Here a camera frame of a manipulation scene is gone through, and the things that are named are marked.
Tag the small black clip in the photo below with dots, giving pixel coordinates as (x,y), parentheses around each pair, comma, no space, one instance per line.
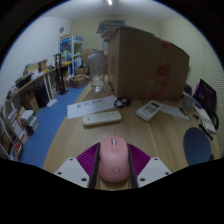
(183,110)

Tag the black monitor screen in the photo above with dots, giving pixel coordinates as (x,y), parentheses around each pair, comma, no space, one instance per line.
(206,95)

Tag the white paper sheet with writing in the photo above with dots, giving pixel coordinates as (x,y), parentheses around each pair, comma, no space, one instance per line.
(90,106)

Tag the pink computer mouse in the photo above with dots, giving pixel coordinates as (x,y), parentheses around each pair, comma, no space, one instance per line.
(114,160)

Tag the round dark blue mouse pad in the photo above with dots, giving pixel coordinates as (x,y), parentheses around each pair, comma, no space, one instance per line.
(197,146)

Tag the open cardboard box on floor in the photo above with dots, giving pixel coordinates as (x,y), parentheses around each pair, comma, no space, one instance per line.
(79,81)

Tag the large brown cardboard box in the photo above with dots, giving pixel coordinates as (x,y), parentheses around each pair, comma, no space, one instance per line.
(146,66)

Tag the cluttered bookshelf unit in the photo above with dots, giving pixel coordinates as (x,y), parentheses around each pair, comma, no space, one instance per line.
(15,131)

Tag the clear glass jar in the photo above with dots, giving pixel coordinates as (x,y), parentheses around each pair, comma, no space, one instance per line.
(97,70)

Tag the white remote with display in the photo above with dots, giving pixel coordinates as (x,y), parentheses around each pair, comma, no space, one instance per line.
(148,110)

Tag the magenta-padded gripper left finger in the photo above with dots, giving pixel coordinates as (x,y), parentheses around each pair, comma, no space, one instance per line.
(71,171)

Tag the white side desk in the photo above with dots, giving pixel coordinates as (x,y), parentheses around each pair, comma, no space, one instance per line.
(33,81)

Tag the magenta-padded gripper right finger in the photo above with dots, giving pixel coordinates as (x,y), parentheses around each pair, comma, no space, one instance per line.
(153,170)

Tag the blue white glass cabinet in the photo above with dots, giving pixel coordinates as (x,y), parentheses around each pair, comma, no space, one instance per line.
(71,53)

